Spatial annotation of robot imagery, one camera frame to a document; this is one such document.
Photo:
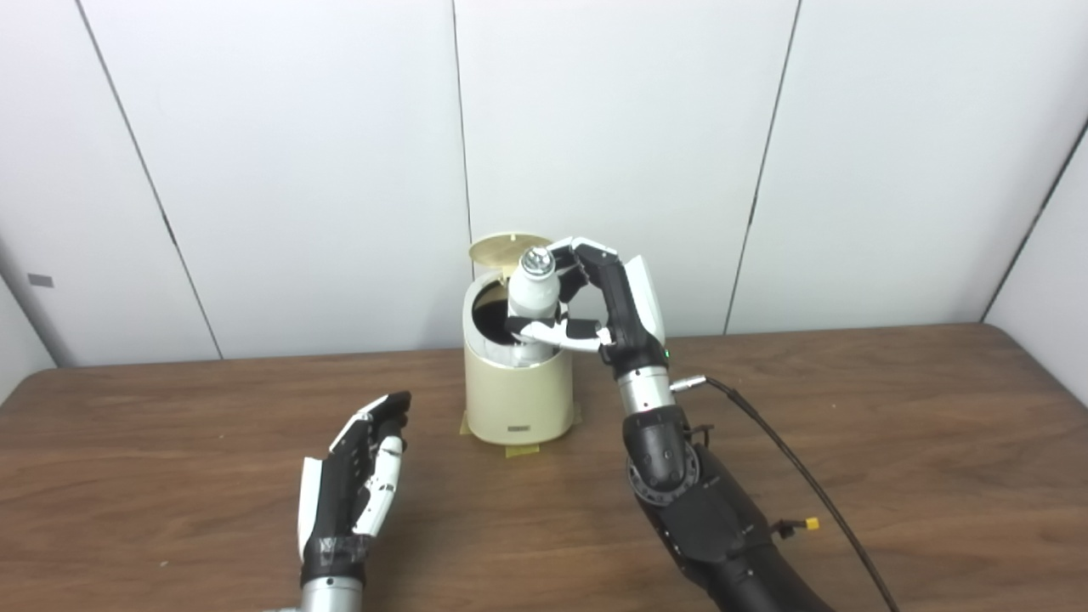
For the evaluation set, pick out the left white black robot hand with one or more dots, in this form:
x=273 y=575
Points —
x=336 y=501

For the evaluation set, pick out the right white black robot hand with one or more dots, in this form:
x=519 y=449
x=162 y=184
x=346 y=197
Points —
x=625 y=314

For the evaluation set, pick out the small white plastic bottle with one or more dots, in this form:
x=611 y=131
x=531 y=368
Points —
x=534 y=293

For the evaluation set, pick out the cream-colored cylindrical bin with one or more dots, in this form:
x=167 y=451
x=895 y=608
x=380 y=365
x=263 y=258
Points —
x=518 y=399

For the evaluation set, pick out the cream round bin lid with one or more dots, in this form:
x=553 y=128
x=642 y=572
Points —
x=497 y=248

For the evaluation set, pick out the small grey wall patch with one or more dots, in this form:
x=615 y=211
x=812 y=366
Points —
x=40 y=280

